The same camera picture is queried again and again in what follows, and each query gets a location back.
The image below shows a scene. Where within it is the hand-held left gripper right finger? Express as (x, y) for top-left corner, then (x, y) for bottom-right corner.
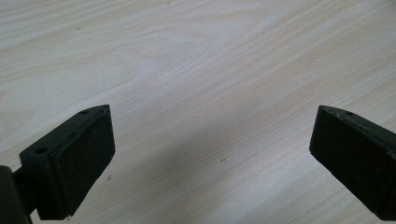
(308, 105), (396, 222)

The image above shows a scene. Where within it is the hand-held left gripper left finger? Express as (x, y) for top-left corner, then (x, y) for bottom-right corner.
(19, 104), (117, 221)

